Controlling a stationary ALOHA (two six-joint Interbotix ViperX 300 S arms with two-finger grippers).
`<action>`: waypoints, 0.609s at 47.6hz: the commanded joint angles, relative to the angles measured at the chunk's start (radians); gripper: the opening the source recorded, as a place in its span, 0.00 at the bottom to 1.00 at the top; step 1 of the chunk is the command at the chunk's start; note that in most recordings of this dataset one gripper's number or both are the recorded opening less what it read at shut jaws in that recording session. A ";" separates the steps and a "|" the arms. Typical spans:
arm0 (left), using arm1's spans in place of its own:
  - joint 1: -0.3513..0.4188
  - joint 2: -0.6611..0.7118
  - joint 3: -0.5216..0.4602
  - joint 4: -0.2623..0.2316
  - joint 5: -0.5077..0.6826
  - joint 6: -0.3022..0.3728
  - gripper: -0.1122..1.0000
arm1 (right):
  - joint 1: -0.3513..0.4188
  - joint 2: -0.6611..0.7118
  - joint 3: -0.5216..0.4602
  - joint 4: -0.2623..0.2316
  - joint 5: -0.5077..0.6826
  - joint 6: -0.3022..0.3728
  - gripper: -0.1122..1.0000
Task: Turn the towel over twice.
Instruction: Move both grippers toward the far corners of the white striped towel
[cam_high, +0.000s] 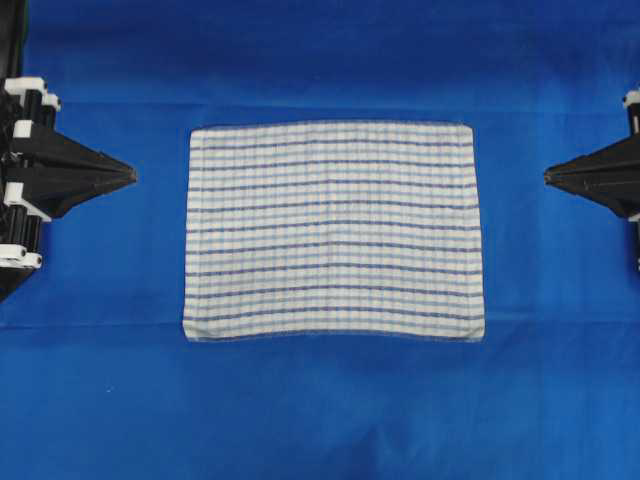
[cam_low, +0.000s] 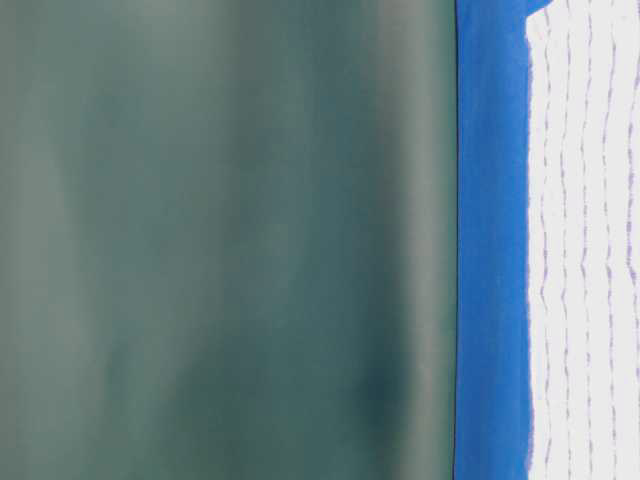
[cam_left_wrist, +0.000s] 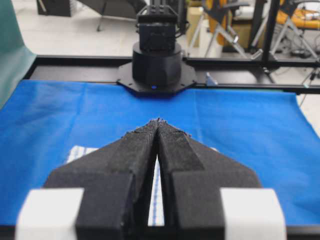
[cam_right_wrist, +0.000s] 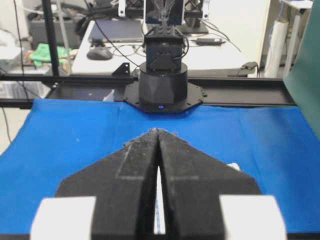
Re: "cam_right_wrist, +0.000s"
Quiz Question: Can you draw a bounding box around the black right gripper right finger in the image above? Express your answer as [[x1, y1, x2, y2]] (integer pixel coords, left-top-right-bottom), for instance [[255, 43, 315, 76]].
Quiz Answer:
[[158, 131, 287, 240]]

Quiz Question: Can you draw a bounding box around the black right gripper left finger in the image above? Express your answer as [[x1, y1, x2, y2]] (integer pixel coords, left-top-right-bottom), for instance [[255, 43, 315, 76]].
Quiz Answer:
[[30, 130, 159, 240]]

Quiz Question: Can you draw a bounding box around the white blue-striped towel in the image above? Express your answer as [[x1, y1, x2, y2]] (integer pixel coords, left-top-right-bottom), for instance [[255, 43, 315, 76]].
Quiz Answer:
[[155, 160, 242, 240]]

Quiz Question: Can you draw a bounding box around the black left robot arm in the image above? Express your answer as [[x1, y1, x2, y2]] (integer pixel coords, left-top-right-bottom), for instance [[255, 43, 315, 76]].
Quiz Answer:
[[123, 23, 205, 114]]

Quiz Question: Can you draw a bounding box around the blue table cloth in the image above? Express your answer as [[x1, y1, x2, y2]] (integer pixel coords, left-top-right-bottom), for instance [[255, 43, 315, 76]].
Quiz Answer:
[[0, 99, 320, 234]]

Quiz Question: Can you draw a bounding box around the black computer mouse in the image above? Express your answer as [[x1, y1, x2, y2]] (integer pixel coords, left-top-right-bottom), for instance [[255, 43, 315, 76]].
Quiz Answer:
[[86, 47, 113, 61]]

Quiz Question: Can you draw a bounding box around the white background desk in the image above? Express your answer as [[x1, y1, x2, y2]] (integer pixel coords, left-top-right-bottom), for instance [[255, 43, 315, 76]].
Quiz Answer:
[[71, 19, 258, 77]]

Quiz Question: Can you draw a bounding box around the green backdrop sheet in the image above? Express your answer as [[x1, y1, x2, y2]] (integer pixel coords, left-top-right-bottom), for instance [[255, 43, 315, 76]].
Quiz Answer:
[[284, 0, 320, 138]]

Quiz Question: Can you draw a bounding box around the black power adapter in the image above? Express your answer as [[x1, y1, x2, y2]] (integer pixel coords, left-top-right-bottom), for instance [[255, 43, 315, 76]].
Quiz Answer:
[[195, 38, 225, 46]]

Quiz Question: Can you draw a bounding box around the green cloth in background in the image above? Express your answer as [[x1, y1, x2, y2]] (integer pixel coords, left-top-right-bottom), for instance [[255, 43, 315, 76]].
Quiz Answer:
[[29, 43, 71, 67]]

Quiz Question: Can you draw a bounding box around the dark laptop on desk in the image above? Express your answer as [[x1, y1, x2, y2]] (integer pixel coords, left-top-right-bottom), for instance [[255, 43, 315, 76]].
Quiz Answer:
[[88, 19, 144, 43]]

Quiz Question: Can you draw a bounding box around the black aluminium frame rail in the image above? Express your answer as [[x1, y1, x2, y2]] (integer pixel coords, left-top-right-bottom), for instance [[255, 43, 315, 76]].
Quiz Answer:
[[0, 74, 296, 113]]

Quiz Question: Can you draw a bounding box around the monitor with white frame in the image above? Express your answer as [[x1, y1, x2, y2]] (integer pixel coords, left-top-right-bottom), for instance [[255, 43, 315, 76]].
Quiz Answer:
[[143, 0, 185, 25]]

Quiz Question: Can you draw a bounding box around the black vertical frame post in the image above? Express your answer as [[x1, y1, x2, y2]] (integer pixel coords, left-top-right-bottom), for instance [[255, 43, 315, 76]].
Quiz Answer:
[[41, 0, 60, 77]]

